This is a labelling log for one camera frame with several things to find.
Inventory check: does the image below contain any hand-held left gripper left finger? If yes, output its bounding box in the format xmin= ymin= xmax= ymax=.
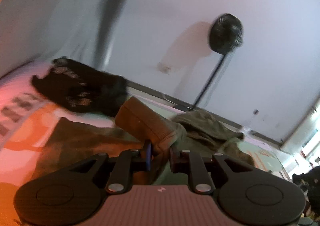
xmin=69 ymin=140 xmax=152 ymax=194

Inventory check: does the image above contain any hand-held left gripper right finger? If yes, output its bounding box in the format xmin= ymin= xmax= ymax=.
xmin=169 ymin=147 xmax=250 ymax=194

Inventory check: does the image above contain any green tie-dye hoodie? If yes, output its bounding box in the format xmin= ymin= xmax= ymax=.
xmin=32 ymin=96 xmax=255 ymax=186

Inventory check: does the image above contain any pile of dark clothes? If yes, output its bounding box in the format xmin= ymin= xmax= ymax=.
xmin=291 ymin=166 xmax=320 ymax=216

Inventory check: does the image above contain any black patterned garment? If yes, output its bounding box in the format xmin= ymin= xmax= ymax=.
xmin=31 ymin=57 xmax=128 ymax=118

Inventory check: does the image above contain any printed play mat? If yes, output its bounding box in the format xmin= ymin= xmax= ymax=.
xmin=0 ymin=60 xmax=293 ymax=226

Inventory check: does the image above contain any black standing fan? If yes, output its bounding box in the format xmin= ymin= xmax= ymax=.
xmin=190 ymin=13 xmax=244 ymax=112

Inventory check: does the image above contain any grey curtain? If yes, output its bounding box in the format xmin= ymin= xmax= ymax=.
xmin=0 ymin=0 xmax=140 ymax=79

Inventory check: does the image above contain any white wall socket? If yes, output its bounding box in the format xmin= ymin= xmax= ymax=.
xmin=157 ymin=62 xmax=172 ymax=74

